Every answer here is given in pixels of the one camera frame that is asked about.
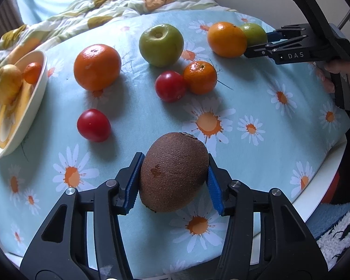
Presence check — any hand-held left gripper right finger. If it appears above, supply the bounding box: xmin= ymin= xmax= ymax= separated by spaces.
xmin=207 ymin=152 xmax=329 ymax=280

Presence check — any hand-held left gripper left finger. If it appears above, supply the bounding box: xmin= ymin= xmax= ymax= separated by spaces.
xmin=19 ymin=152 xmax=146 ymax=280

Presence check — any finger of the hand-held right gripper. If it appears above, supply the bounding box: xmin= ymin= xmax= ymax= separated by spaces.
xmin=244 ymin=36 xmax=307 ymax=59
xmin=265 ymin=25 xmax=311 ymax=42

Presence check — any small green apple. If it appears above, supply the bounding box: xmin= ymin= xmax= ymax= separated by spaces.
xmin=240 ymin=23 xmax=268 ymax=47

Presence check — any medium orange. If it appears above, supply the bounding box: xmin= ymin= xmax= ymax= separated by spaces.
xmin=207 ymin=21 xmax=248 ymax=58

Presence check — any brown kiwi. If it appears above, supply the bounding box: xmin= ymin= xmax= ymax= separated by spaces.
xmin=139 ymin=132 xmax=210 ymax=213

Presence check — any small tangerine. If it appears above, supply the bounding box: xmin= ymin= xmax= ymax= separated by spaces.
xmin=183 ymin=61 xmax=218 ymax=95
xmin=22 ymin=62 xmax=43 ymax=84

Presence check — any red tomato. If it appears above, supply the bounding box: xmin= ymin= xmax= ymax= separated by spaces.
xmin=77 ymin=109 xmax=111 ymax=142
xmin=154 ymin=70 xmax=188 ymax=103

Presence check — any large green apple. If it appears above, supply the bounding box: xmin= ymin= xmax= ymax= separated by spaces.
xmin=139 ymin=24 xmax=184 ymax=67

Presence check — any large orange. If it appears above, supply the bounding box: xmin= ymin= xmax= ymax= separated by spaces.
xmin=73 ymin=44 xmax=122 ymax=91

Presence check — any cream oval bowl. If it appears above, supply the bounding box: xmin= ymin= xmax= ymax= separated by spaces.
xmin=0 ymin=49 xmax=48 ymax=160

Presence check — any metal rod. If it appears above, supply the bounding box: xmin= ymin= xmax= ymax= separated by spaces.
xmin=338 ymin=9 xmax=350 ymax=30

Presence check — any light blue daisy tablecloth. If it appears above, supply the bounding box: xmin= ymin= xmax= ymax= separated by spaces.
xmin=0 ymin=7 xmax=350 ymax=275

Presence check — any red round object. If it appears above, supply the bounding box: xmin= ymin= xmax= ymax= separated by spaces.
xmin=321 ymin=171 xmax=340 ymax=205

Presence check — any white fluffy patterned rug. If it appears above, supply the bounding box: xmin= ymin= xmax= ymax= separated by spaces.
xmin=306 ymin=201 xmax=350 ymax=269

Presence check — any yellow apple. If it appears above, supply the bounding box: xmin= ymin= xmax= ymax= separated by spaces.
xmin=0 ymin=64 xmax=23 ymax=105

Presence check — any floral quilt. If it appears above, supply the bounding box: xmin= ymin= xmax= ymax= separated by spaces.
xmin=0 ymin=0 xmax=240 ymax=62

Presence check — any brown curtain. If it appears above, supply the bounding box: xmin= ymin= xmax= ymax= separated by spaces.
xmin=0 ymin=0 xmax=27 ymax=35

